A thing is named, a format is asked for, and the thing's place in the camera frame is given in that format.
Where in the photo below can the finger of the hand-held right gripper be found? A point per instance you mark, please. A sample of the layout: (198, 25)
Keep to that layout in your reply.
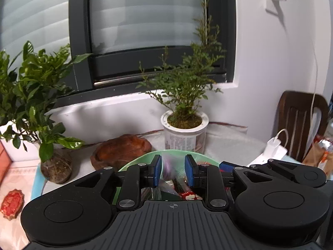
(226, 167)
(286, 164)

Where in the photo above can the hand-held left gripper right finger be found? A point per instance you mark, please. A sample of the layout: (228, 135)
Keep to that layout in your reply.
(189, 171)

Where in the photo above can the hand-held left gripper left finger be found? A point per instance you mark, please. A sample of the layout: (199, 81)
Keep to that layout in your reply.
(157, 171)

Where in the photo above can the clear snack packet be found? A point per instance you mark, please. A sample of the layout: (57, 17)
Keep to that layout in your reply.
(171, 172)

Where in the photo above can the green plastic bowl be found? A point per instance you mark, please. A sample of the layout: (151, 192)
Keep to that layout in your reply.
(140, 157)

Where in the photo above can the white charger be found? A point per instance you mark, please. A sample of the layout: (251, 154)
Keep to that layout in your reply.
(275, 147)

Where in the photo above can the red floral snack packet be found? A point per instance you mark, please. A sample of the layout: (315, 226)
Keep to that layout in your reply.
(190, 195)

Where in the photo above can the green snack bag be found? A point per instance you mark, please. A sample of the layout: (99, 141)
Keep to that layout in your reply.
(169, 195)

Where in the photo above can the white power strip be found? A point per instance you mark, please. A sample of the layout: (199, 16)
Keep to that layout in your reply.
(257, 161)

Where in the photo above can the white plant pot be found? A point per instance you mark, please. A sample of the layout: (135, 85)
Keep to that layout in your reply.
(182, 138)

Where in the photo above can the dark wooden chair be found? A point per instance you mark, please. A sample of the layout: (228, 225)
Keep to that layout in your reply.
(286, 125)

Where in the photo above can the brown wood carving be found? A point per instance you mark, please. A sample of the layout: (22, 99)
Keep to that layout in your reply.
(119, 151)

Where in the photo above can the fine-leaved potted plant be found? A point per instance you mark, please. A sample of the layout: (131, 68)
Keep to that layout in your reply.
(187, 88)

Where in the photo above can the round glass vase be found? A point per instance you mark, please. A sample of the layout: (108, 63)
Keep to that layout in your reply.
(57, 169)

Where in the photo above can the teal quilted cloth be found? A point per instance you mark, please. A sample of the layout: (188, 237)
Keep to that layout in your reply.
(36, 185)

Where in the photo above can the dark framed window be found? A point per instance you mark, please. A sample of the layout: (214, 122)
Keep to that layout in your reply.
(80, 57)

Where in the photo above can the cream patterned table cloth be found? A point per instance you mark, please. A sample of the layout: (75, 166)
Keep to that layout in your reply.
(15, 179)

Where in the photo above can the red ornate packet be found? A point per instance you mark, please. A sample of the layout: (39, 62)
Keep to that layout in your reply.
(11, 204)

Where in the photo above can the leafy green plant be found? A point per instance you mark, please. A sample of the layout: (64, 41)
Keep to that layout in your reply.
(33, 83)

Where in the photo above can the pink orange box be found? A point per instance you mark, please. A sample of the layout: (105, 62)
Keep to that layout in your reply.
(4, 164)

